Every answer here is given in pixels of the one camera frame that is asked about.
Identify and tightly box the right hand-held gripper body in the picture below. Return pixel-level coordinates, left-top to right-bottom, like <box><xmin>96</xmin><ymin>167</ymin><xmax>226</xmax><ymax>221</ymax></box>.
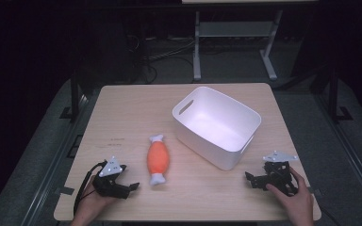
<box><xmin>255</xmin><ymin>150</ymin><xmax>299</xmax><ymax>196</ymax></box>

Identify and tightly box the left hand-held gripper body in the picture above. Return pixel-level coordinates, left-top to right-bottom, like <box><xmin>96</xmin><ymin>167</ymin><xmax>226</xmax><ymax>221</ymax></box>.
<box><xmin>92</xmin><ymin>155</ymin><xmax>130</xmax><ymax>200</ymax></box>

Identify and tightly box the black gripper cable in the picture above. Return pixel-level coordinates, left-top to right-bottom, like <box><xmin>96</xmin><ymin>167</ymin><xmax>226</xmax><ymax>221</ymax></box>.
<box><xmin>73</xmin><ymin>160</ymin><xmax>107</xmax><ymax>218</ymax></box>

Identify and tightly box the grey tape strip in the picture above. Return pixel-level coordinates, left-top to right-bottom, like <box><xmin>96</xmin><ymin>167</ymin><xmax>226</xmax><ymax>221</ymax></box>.
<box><xmin>55</xmin><ymin>186</ymin><xmax>75</xmax><ymax>196</ymax></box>

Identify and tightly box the person's left hand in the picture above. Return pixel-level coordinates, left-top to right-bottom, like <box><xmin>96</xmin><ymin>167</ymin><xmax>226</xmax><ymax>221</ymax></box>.
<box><xmin>79</xmin><ymin>175</ymin><xmax>120</xmax><ymax>218</ymax></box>

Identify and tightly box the orange plush meat toy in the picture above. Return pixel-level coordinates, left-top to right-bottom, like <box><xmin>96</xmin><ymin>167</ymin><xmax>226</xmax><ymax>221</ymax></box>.
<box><xmin>146</xmin><ymin>134</ymin><xmax>171</xmax><ymax>186</ymax></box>

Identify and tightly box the person's right hand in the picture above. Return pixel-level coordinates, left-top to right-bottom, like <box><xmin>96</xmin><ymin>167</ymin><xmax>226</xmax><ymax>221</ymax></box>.
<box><xmin>265</xmin><ymin>166</ymin><xmax>315</xmax><ymax>226</ymax></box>

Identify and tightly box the grey metal frame desk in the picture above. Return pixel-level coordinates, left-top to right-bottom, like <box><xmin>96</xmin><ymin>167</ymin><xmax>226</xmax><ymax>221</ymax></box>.
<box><xmin>182</xmin><ymin>0</ymin><xmax>319</xmax><ymax>82</ymax></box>

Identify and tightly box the bundle of floor cables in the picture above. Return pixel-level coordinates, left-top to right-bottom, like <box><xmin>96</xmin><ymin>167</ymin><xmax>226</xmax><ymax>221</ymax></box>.
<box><xmin>128</xmin><ymin>34</ymin><xmax>199</xmax><ymax>84</ymax></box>

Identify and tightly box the white plastic storage bin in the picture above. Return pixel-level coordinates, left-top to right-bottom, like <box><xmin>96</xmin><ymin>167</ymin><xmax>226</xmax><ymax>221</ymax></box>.
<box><xmin>172</xmin><ymin>86</ymin><xmax>262</xmax><ymax>171</ymax></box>

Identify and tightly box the black metal stand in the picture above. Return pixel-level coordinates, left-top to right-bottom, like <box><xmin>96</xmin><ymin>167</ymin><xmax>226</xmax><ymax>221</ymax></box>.
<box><xmin>326</xmin><ymin>65</ymin><xmax>354</xmax><ymax>123</ymax></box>
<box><xmin>59</xmin><ymin>67</ymin><xmax>86</xmax><ymax>121</ymax></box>

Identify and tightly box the aluminium floor rail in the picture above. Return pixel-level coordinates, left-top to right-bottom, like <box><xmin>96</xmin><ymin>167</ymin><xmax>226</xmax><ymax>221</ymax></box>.
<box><xmin>314</xmin><ymin>92</ymin><xmax>362</xmax><ymax>218</ymax></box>
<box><xmin>20</xmin><ymin>93</ymin><xmax>91</xmax><ymax>226</ymax></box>

